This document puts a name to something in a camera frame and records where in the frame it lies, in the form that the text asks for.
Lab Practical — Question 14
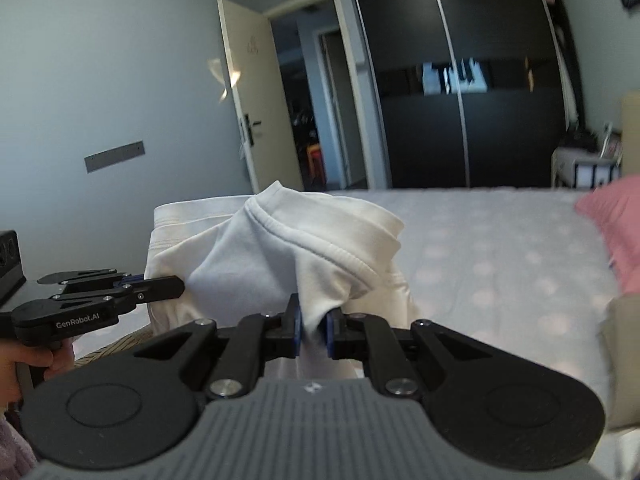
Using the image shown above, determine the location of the pink pillow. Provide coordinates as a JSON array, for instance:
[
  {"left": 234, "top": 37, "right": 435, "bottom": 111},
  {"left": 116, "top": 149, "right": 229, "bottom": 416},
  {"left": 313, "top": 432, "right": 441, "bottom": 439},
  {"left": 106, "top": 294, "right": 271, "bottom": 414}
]
[{"left": 575, "top": 174, "right": 640, "bottom": 295}]

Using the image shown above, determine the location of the olive green folded blanket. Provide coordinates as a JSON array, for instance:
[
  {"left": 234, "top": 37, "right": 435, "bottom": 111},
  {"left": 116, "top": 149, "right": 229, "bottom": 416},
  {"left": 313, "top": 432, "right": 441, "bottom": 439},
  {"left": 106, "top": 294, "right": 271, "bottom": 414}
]
[{"left": 601, "top": 295, "right": 639, "bottom": 430}]

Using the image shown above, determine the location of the white t-shirt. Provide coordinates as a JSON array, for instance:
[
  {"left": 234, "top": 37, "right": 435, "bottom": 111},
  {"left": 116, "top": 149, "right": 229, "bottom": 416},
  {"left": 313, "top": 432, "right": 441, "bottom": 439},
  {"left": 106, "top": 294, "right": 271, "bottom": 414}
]
[{"left": 144, "top": 182, "right": 418, "bottom": 379}]

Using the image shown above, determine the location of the grey pink-dotted bed sheet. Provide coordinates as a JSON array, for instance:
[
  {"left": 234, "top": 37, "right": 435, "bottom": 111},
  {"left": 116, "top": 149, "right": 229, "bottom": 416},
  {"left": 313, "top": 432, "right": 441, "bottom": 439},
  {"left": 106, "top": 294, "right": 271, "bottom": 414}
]
[{"left": 74, "top": 186, "right": 640, "bottom": 480}]

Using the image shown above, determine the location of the cream bedroom door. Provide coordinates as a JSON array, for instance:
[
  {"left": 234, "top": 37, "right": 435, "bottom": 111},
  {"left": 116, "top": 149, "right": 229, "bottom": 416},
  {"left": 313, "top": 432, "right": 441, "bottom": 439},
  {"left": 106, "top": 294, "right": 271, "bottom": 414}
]
[{"left": 218, "top": 0, "right": 304, "bottom": 193}]

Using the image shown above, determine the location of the beige padded headboard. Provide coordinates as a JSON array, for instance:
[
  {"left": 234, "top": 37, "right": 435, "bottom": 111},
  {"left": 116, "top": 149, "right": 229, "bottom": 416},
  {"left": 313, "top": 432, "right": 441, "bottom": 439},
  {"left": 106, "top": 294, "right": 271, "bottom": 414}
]
[{"left": 622, "top": 90, "right": 640, "bottom": 177}]

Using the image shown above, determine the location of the purple fuzzy garment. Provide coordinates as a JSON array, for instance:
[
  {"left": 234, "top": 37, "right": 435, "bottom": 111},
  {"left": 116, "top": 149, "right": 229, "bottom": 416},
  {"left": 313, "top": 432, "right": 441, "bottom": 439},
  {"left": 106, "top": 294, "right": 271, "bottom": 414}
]
[{"left": 0, "top": 415, "right": 38, "bottom": 480}]

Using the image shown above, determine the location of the white bedside table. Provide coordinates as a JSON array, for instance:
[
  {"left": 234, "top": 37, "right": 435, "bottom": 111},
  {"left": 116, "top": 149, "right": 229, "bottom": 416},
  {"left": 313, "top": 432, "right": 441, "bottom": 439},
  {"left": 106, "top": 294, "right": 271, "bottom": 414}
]
[{"left": 551, "top": 148, "right": 620, "bottom": 190}]

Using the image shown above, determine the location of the black sliding wardrobe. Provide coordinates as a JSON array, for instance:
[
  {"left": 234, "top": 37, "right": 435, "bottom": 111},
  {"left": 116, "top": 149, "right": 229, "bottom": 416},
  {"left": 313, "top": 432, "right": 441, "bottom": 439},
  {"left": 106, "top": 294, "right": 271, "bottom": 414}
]
[{"left": 356, "top": 0, "right": 566, "bottom": 188}]

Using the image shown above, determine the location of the left hand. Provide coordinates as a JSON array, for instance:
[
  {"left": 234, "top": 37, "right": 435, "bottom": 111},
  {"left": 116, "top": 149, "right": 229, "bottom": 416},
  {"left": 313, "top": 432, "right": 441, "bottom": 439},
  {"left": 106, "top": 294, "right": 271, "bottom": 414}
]
[{"left": 0, "top": 339, "right": 75, "bottom": 408}]

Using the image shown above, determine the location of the brown striped garment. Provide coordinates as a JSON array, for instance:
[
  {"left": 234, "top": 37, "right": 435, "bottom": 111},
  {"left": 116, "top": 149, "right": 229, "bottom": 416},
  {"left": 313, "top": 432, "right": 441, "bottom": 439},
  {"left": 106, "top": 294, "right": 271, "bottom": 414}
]
[{"left": 74, "top": 325, "right": 154, "bottom": 368}]

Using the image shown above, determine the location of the grey wall switch plate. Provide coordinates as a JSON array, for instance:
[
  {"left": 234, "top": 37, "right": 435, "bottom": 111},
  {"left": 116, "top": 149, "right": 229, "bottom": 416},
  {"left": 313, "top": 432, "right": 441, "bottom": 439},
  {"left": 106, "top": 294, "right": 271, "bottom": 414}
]
[{"left": 85, "top": 141, "right": 145, "bottom": 174}]

